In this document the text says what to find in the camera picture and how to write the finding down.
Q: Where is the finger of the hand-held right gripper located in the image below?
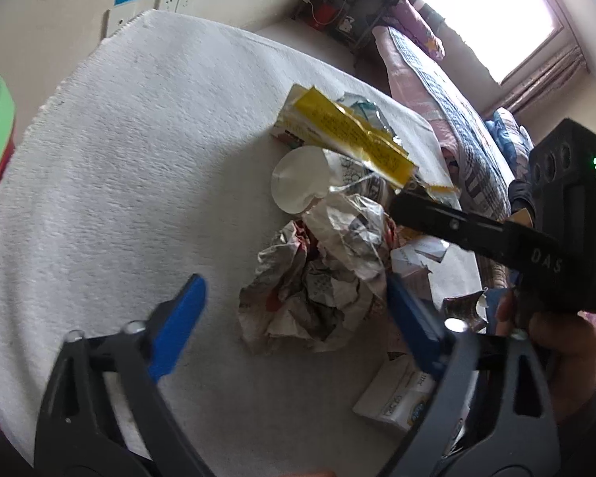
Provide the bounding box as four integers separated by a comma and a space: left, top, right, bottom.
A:
387, 189, 516, 265

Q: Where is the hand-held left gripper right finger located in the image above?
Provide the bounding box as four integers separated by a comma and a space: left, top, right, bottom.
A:
382, 271, 561, 477

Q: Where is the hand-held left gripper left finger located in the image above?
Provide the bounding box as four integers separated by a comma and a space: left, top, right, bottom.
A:
35, 274, 214, 477

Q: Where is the dark brown cigarette pack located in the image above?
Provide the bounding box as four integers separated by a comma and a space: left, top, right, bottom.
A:
442, 291, 490, 334

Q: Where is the white blue milk carton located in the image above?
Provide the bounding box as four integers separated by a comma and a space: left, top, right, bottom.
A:
352, 355, 445, 433

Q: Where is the newspaper ball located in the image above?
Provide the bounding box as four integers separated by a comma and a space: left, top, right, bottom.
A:
237, 194, 393, 353

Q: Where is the yellow snack wrapper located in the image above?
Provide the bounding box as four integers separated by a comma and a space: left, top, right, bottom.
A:
285, 85, 462, 194

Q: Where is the person's right forearm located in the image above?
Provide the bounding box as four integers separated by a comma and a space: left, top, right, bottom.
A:
559, 372, 596, 425

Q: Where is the person's right hand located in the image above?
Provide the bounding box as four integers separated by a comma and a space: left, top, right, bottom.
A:
497, 289, 596, 424

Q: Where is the pale pink paper box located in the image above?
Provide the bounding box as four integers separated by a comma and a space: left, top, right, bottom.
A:
390, 236, 450, 304

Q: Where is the dark clothing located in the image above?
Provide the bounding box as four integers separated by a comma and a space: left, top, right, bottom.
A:
507, 179, 533, 217

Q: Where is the blue floral pillow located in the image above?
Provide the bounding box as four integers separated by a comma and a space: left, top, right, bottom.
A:
484, 107, 534, 175

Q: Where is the bed with plaid quilt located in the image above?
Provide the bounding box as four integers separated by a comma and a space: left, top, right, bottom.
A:
372, 25, 532, 239

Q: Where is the patterned curtain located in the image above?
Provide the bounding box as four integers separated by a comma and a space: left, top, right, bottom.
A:
482, 45, 589, 120

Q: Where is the silver foil wrapper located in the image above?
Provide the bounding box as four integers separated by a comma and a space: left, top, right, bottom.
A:
338, 92, 395, 137

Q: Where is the white paper cup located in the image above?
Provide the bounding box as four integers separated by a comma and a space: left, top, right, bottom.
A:
271, 146, 393, 214

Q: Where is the cream drink carton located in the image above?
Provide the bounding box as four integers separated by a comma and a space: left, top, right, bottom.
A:
271, 84, 329, 149

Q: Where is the pink pillow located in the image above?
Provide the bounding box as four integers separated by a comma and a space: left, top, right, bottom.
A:
392, 0, 445, 63

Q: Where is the bright window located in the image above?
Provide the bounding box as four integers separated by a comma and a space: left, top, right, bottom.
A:
417, 0, 564, 85

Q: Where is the dark bedside shelf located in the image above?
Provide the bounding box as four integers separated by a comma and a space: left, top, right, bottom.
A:
292, 0, 398, 65

